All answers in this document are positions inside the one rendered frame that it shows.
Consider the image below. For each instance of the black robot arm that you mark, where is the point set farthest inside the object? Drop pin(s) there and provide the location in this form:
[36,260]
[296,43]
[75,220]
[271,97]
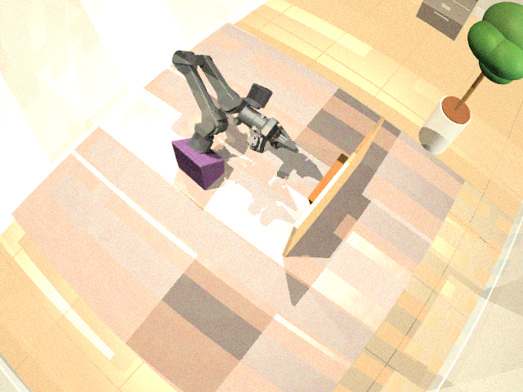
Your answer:
[214,120]

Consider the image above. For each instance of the tan wooden board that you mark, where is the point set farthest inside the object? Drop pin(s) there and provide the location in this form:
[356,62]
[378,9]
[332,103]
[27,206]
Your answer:
[329,191]

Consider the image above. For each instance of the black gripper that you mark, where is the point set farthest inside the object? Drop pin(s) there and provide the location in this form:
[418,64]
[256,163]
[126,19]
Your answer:
[270,129]

